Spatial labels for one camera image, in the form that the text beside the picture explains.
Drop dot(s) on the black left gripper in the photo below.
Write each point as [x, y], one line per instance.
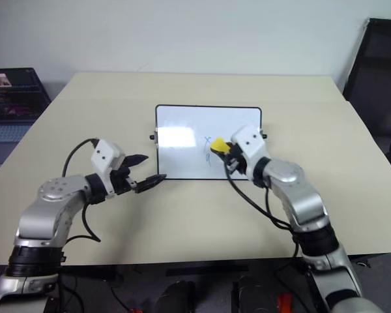
[121, 183]

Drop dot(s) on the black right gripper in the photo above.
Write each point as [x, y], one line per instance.
[237, 159]

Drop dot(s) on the yellow whiteboard eraser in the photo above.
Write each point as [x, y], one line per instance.
[219, 145]

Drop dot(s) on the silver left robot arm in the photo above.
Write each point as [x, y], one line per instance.
[53, 202]

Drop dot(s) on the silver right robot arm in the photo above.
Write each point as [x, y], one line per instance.
[299, 195]

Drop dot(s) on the black-framed small whiteboard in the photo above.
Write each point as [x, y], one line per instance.
[182, 143]

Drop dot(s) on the dark rounded shape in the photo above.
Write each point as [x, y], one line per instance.
[177, 296]
[254, 295]

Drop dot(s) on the open laptop computer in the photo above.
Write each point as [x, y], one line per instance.
[9, 98]

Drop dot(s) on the red and black object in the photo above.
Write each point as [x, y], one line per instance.
[284, 303]

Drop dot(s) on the black mesh office chair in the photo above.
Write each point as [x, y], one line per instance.
[378, 81]

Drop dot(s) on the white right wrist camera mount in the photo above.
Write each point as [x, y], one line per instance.
[252, 146]

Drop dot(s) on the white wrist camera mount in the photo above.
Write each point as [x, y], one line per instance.
[106, 153]
[252, 146]

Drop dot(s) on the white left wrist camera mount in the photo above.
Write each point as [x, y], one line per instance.
[106, 153]

